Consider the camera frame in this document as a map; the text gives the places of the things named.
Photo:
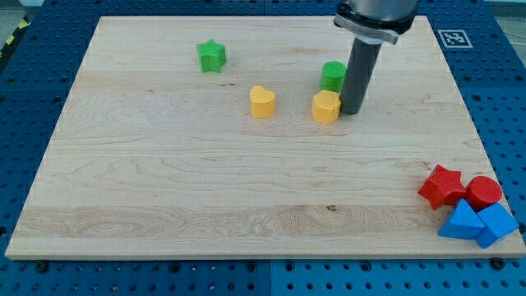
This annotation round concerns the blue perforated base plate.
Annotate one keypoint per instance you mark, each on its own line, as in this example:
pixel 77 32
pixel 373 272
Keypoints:
pixel 34 86

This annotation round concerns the red cylinder block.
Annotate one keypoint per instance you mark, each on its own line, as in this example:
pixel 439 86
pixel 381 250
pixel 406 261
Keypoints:
pixel 482 192

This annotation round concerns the light wooden board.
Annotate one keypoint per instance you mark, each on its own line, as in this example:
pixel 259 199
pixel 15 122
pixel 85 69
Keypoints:
pixel 154 159

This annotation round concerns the green star block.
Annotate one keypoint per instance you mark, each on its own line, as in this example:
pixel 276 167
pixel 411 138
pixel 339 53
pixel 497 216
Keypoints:
pixel 212 56

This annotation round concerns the green cylinder block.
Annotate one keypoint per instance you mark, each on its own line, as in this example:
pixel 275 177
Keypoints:
pixel 332 76

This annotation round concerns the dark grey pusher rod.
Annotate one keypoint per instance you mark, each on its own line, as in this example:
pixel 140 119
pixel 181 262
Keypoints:
pixel 361 63

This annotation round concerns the white fiducial marker tag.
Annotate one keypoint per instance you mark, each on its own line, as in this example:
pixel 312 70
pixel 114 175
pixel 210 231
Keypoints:
pixel 455 39

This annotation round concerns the yellow heart block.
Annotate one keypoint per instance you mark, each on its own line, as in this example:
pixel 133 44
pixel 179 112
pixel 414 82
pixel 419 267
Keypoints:
pixel 263 102

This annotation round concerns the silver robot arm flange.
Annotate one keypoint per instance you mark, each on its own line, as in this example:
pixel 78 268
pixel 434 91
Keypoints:
pixel 376 21

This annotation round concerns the blue cube block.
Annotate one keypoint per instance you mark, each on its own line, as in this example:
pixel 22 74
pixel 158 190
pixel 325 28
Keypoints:
pixel 498 223

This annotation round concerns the blue triangle block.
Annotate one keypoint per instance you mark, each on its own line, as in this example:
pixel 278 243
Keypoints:
pixel 463 222

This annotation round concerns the yellow hexagon block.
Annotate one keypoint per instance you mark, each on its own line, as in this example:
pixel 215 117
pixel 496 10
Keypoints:
pixel 325 107

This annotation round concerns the red star block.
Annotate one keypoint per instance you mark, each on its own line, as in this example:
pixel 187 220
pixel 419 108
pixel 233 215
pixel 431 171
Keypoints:
pixel 443 187

